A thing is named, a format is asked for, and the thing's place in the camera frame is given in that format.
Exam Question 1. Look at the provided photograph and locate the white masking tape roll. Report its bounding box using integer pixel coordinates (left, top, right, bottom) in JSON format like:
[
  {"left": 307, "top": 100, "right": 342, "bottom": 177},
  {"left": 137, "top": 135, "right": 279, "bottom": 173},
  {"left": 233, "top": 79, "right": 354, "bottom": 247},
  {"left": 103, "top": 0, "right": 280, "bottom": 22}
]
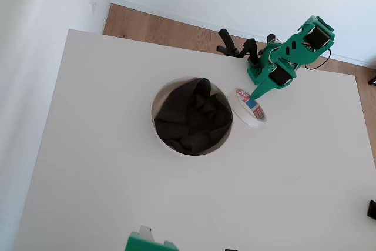
[{"left": 226, "top": 87, "right": 268, "bottom": 129}]

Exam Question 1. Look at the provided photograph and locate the black table clamp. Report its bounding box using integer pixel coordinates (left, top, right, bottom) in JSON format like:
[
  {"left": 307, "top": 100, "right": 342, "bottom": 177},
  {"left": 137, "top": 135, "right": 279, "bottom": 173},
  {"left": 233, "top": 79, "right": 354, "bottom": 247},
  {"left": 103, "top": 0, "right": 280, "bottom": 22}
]
[
  {"left": 236, "top": 38, "right": 261, "bottom": 66},
  {"left": 216, "top": 28, "right": 240, "bottom": 57}
]

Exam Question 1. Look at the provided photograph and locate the black cloth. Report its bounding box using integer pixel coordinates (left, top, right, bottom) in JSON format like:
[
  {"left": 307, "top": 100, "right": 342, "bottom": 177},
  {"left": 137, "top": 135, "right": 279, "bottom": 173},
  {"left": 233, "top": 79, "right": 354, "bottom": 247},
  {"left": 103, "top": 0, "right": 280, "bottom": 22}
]
[{"left": 153, "top": 78, "right": 233, "bottom": 156}]

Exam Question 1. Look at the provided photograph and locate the white round bowl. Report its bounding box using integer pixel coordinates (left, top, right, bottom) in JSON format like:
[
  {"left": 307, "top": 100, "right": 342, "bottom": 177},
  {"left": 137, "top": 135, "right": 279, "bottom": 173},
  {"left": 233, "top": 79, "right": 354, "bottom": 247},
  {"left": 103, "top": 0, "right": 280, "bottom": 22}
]
[{"left": 150, "top": 76, "right": 234, "bottom": 157}]

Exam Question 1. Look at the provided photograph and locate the green and white printed stand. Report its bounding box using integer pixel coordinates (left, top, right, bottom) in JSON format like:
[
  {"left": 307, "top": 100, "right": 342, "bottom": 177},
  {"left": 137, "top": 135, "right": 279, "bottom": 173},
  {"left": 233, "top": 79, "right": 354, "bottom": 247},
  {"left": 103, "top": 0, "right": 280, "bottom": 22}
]
[{"left": 125, "top": 225, "right": 180, "bottom": 251}]

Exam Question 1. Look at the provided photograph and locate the thin black cable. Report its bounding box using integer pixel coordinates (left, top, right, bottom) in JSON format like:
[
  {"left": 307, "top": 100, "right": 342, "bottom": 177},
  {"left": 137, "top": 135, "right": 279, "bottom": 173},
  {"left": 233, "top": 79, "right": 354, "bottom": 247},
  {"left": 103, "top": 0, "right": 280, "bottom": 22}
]
[{"left": 304, "top": 45, "right": 334, "bottom": 71}]

